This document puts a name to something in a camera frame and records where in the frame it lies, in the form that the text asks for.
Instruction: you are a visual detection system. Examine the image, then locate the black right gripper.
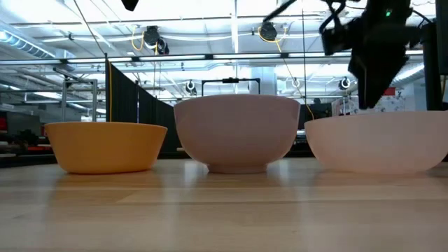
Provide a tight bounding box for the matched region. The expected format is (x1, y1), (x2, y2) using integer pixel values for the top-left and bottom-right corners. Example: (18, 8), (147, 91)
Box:
(348, 0), (421, 110)

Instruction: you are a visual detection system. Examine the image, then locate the white wide bowl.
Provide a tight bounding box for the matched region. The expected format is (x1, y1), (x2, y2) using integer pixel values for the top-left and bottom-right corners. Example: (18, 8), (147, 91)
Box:
(304, 110), (448, 176)

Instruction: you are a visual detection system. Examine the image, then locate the mauve pink deep bowl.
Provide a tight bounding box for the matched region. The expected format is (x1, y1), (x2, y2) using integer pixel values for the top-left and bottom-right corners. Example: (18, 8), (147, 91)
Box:
(173, 93), (302, 175)

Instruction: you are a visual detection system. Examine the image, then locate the yellow plastic bowl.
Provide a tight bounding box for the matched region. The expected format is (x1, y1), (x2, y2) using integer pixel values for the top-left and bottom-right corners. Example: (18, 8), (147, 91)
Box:
(44, 120), (169, 175)

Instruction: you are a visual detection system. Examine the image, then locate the floral patterned cloth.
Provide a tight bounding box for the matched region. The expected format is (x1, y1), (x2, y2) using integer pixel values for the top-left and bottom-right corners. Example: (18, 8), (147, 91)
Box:
(331, 94), (407, 115)

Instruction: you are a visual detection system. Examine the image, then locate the black rig side panel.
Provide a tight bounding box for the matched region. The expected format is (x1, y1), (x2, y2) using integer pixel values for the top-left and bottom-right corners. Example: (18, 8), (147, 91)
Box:
(435, 0), (448, 76)

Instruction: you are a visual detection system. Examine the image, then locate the black curtain partition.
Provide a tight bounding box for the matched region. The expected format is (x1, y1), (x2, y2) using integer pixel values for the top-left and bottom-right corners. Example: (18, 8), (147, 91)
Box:
(105, 52), (181, 153)

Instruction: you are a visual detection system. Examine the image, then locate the yellow coiled hanging cable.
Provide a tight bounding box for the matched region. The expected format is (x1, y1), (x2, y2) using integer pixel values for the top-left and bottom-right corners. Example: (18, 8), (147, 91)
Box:
(130, 25), (146, 52)

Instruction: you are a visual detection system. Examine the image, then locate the black ceiling cable reel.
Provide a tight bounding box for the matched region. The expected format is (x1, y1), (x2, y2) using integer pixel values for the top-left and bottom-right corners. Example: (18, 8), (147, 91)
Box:
(143, 24), (171, 56)
(259, 21), (279, 42)

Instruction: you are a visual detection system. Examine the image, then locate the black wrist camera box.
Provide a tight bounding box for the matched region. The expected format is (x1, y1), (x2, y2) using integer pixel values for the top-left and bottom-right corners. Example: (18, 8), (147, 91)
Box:
(319, 19), (355, 57)

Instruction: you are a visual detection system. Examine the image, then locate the black rig post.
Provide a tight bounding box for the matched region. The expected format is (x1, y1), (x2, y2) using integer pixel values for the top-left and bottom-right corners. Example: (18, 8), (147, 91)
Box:
(421, 20), (445, 112)

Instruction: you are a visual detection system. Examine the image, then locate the thin black vertical cable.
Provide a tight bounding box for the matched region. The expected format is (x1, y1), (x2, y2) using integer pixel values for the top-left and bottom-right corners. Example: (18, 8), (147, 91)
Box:
(301, 0), (307, 103)

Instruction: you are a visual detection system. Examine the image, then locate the long yellow hanging cable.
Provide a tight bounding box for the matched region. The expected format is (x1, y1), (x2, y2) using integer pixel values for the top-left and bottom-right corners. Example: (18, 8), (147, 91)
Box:
(257, 26), (316, 121)

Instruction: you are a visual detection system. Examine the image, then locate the aluminium frame stand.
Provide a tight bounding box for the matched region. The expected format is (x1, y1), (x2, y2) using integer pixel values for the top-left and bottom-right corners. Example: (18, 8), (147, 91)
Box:
(61, 78), (99, 123)

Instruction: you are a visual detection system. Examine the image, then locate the silver ventilation duct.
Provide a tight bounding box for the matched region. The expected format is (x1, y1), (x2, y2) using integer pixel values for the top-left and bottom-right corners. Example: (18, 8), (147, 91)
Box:
(0, 29), (57, 60)

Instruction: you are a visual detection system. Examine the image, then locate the black overhead gantry frame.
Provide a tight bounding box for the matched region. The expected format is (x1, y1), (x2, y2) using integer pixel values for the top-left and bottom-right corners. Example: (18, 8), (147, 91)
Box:
(201, 77), (262, 97)

